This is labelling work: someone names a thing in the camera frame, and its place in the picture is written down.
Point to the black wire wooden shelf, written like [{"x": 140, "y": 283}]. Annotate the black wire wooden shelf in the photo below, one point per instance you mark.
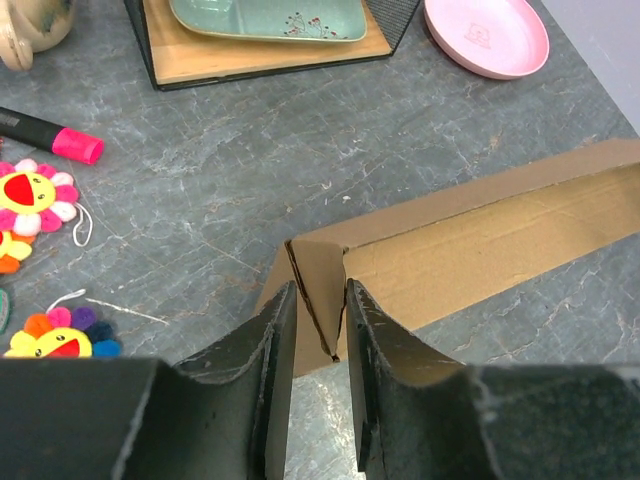
[{"x": 176, "y": 58}]

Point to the teal rectangular ceramic plate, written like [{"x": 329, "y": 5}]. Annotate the teal rectangular ceramic plate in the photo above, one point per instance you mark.
[{"x": 341, "y": 21}]

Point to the teal block toy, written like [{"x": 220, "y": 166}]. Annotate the teal block toy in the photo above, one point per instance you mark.
[{"x": 5, "y": 310}]

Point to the pink flower plush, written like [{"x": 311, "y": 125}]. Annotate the pink flower plush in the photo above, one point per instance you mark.
[{"x": 38, "y": 198}]

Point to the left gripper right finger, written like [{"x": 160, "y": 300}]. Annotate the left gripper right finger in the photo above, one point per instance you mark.
[{"x": 419, "y": 414}]

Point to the beige ceramic mug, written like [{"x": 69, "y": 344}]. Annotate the beige ceramic mug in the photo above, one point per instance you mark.
[{"x": 33, "y": 26}]

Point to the cardboard box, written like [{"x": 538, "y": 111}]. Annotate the cardboard box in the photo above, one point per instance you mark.
[{"x": 433, "y": 256}]

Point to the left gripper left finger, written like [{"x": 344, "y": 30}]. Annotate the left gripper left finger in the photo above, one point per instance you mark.
[{"x": 221, "y": 413}]

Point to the rainbow flower plush lower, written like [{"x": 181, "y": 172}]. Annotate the rainbow flower plush lower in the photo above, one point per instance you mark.
[{"x": 61, "y": 332}]

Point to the yellow flower plush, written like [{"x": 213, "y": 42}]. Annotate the yellow flower plush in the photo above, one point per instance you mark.
[{"x": 14, "y": 249}]

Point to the pink black highlighter pen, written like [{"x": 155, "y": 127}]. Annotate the pink black highlighter pen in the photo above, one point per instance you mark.
[{"x": 56, "y": 139}]

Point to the pink round plate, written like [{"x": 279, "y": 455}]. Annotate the pink round plate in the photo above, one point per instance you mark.
[{"x": 500, "y": 39}]

